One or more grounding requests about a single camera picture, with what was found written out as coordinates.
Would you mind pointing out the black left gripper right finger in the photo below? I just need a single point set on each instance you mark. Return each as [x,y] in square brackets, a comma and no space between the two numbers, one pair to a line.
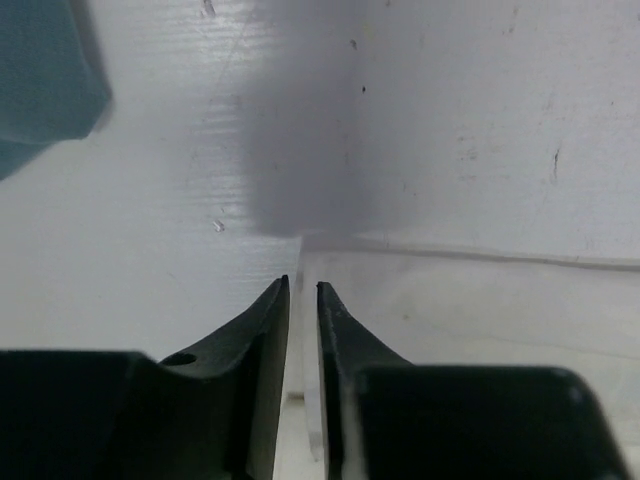
[344,347]

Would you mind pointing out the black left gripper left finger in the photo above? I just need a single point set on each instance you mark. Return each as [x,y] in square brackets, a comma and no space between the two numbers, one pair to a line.
[230,388]

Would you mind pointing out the white t shirt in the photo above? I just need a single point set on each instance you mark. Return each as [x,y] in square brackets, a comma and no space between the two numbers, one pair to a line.
[450,306]

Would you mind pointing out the teal folded cloth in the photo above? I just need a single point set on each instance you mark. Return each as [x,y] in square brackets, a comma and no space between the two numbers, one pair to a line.
[53,84]

